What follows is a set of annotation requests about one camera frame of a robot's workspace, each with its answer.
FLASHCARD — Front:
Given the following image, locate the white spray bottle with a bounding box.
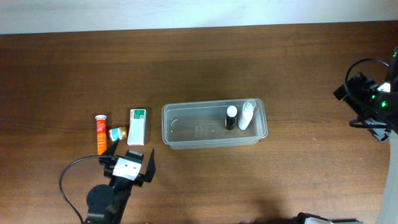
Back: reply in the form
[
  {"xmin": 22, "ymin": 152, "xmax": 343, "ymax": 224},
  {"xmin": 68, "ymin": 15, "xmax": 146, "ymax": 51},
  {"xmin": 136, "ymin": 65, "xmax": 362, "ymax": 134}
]
[{"xmin": 238, "ymin": 100, "xmax": 256, "ymax": 131}]

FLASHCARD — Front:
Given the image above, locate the small jar gold lid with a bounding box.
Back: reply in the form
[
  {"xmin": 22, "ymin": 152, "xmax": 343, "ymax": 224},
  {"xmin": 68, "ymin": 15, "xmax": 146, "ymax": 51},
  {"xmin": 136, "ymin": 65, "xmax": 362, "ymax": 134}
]
[{"xmin": 109, "ymin": 126, "xmax": 127, "ymax": 141}]

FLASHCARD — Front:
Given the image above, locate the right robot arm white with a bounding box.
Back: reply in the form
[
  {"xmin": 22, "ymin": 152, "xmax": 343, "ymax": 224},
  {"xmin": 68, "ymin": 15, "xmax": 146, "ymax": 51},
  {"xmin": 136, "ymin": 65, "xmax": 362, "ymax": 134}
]
[{"xmin": 333, "ymin": 48, "xmax": 397, "ymax": 223}]

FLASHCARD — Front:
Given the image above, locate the clear plastic container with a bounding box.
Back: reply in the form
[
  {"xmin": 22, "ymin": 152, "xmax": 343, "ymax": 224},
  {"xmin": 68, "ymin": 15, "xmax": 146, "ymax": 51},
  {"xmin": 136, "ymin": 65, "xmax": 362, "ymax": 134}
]
[{"xmin": 162, "ymin": 98, "xmax": 268, "ymax": 149}]

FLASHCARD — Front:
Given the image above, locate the orange tablet tube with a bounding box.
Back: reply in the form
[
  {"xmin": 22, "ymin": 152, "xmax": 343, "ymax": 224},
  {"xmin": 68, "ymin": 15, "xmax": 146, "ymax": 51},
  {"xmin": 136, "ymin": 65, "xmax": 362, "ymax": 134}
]
[{"xmin": 95, "ymin": 114, "xmax": 107, "ymax": 155}]

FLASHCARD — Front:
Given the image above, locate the white green Panadol box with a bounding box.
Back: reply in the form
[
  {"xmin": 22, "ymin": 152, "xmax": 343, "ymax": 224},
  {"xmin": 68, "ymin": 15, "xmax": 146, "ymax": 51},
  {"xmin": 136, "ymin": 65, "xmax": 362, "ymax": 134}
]
[{"xmin": 127, "ymin": 109, "xmax": 147, "ymax": 146}]

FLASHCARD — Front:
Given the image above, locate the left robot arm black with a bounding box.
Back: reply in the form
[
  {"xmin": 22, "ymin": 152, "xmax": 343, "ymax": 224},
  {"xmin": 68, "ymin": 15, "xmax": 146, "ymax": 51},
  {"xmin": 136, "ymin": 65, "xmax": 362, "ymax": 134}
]
[{"xmin": 83, "ymin": 141, "xmax": 156, "ymax": 223}]

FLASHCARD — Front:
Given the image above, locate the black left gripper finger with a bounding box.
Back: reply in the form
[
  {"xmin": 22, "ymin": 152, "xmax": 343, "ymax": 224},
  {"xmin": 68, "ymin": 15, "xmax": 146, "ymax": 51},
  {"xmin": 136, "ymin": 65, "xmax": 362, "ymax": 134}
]
[
  {"xmin": 104, "ymin": 140, "xmax": 119, "ymax": 156},
  {"xmin": 142, "ymin": 149, "xmax": 155, "ymax": 183}
]

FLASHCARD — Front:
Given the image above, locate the dark bottle white cap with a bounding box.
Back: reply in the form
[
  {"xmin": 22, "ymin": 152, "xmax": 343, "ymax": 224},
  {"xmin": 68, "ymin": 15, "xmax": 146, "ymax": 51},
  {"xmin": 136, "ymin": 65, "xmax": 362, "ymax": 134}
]
[{"xmin": 225, "ymin": 106, "xmax": 238, "ymax": 130}]

